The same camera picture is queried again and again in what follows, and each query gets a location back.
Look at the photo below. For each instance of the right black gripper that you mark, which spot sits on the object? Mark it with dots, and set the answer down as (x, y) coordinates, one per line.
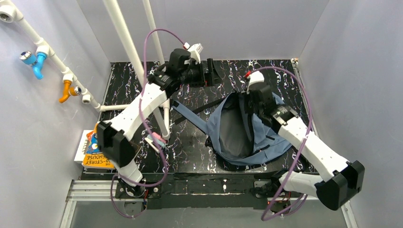
(249, 102)

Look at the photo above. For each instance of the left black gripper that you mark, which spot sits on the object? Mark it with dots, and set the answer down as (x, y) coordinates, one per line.
(204, 74)

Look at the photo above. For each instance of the blue student backpack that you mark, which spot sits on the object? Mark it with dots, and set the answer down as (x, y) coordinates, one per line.
(237, 137)

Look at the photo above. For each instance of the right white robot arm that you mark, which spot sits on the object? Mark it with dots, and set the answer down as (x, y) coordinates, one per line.
(338, 179)

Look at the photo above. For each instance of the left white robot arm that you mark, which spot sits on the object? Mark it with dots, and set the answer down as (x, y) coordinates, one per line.
(113, 137)

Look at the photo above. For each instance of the white vertical pvc pipe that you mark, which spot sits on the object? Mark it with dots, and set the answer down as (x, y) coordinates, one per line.
(120, 25)

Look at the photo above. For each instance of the teal white stapler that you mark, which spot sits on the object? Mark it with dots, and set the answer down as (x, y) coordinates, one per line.
(156, 144)

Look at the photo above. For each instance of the orange treehouse book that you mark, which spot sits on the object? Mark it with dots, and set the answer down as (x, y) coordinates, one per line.
(93, 157)

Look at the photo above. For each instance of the orange plastic tap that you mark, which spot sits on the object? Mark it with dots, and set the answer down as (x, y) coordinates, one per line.
(69, 90)

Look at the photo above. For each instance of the white book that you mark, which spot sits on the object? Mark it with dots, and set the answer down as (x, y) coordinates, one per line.
(82, 146)

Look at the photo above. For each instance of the blue plastic tap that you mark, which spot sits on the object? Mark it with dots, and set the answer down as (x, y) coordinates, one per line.
(34, 61)

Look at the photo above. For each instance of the white slanted pvc pipe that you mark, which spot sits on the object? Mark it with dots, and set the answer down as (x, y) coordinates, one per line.
(9, 13)

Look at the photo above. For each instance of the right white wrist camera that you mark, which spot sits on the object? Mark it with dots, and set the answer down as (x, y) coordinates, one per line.
(256, 81)

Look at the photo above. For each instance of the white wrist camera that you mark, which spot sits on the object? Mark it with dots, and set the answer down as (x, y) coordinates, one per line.
(256, 81)
(194, 50)

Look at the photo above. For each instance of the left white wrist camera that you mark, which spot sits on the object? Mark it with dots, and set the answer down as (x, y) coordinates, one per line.
(194, 50)

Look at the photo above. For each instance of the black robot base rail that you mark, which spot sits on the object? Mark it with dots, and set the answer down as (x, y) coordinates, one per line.
(208, 190)

